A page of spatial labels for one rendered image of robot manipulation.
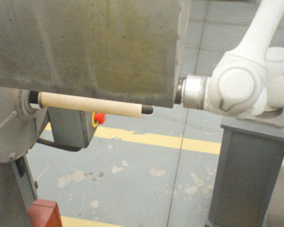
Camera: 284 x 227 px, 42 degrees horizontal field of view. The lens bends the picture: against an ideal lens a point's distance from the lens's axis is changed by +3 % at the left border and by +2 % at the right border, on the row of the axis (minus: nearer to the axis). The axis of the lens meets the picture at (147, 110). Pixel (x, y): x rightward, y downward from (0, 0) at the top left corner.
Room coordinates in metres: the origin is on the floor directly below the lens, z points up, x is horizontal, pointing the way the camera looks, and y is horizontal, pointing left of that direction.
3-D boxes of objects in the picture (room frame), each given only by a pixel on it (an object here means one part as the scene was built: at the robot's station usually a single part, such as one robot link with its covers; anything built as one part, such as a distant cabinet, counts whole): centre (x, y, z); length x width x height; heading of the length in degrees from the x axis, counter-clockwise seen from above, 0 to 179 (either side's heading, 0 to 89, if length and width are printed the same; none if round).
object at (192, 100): (0.78, -0.12, 1.07); 0.09 x 0.06 x 0.09; 169
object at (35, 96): (0.53, 0.19, 1.25); 0.05 x 0.02 x 0.05; 169
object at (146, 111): (0.49, 0.00, 1.25); 0.02 x 0.02 x 0.02; 79
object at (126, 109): (0.51, 0.10, 1.25); 0.18 x 0.03 x 0.03; 79
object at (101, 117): (0.79, 0.14, 0.97); 0.04 x 0.04 x 0.04; 79
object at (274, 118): (1.16, -0.45, 0.73); 0.22 x 0.18 x 0.06; 71
